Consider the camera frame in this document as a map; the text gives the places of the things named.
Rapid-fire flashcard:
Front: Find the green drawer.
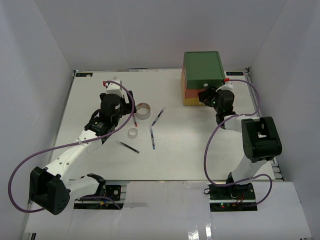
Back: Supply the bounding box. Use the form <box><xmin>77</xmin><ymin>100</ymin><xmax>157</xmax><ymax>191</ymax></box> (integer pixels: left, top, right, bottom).
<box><xmin>186</xmin><ymin>79</ymin><xmax>223</xmax><ymax>89</ymax></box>

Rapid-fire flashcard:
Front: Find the red pen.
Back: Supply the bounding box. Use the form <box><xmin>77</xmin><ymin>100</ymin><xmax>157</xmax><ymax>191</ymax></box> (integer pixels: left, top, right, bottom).
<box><xmin>132</xmin><ymin>113</ymin><xmax>138</xmax><ymax>128</ymax></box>

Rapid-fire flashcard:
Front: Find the black pen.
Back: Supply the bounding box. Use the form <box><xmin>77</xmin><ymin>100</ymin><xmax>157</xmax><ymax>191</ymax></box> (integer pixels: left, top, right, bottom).
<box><xmin>119</xmin><ymin>141</ymin><xmax>140</xmax><ymax>154</ymax></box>

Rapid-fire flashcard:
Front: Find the purple pen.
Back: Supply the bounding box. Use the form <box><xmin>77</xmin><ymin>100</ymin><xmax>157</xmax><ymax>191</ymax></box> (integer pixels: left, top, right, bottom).
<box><xmin>151</xmin><ymin>106</ymin><xmax>166</xmax><ymax>126</ymax></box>

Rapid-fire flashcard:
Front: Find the blue pen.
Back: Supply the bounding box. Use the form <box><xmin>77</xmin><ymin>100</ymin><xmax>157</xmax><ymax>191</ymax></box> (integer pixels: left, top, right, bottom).
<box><xmin>149</xmin><ymin>125</ymin><xmax>156</xmax><ymax>150</ymax></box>

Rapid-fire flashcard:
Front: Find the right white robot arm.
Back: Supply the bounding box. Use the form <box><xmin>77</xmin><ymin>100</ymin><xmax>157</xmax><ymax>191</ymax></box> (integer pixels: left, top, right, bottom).
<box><xmin>198</xmin><ymin>87</ymin><xmax>282</xmax><ymax>200</ymax></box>

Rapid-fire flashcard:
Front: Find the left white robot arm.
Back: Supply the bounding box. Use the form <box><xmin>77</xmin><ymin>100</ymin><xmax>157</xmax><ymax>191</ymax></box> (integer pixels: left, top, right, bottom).
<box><xmin>29</xmin><ymin>88</ymin><xmax>133</xmax><ymax>215</ymax></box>

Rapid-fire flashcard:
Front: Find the green drawer cabinet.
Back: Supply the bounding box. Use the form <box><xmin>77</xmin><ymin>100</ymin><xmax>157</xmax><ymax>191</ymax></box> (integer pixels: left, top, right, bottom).
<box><xmin>181</xmin><ymin>51</ymin><xmax>226</xmax><ymax>106</ymax></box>

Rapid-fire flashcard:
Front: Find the large tape roll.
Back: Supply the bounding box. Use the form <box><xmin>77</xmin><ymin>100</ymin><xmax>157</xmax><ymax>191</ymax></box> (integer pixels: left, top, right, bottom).
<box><xmin>135</xmin><ymin>102</ymin><xmax>151</xmax><ymax>120</ymax></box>

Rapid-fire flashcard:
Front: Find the small clear tape roll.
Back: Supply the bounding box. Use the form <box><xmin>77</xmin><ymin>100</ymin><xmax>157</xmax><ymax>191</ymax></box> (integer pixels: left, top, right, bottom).
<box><xmin>127</xmin><ymin>128</ymin><xmax>139</xmax><ymax>139</ymax></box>

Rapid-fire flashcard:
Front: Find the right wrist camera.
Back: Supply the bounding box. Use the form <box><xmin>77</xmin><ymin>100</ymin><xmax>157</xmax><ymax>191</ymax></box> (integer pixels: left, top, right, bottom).
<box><xmin>216</xmin><ymin>78</ymin><xmax>233</xmax><ymax>92</ymax></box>

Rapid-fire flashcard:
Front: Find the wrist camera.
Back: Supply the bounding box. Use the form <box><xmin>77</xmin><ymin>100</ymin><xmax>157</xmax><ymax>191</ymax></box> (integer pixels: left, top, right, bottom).
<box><xmin>216</xmin><ymin>78</ymin><xmax>233</xmax><ymax>92</ymax></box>
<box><xmin>102</xmin><ymin>81</ymin><xmax>123</xmax><ymax>98</ymax></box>

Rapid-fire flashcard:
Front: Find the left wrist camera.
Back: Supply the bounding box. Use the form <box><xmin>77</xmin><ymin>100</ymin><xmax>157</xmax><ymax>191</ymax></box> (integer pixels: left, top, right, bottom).
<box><xmin>102</xmin><ymin>81</ymin><xmax>123</xmax><ymax>98</ymax></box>

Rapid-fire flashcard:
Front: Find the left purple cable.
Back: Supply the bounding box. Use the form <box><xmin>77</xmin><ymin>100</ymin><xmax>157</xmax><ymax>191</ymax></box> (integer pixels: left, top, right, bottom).
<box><xmin>8</xmin><ymin>79</ymin><xmax>135</xmax><ymax>214</ymax></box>

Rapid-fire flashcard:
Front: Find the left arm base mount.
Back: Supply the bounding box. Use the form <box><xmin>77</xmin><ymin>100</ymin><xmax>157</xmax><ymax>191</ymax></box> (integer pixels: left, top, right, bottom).
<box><xmin>73</xmin><ymin>185</ymin><xmax>126</xmax><ymax>210</ymax></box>

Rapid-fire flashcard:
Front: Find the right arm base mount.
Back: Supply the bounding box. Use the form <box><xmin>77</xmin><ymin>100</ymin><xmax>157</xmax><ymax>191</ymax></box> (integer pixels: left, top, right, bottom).
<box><xmin>203</xmin><ymin>183</ymin><xmax>258</xmax><ymax>213</ymax></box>

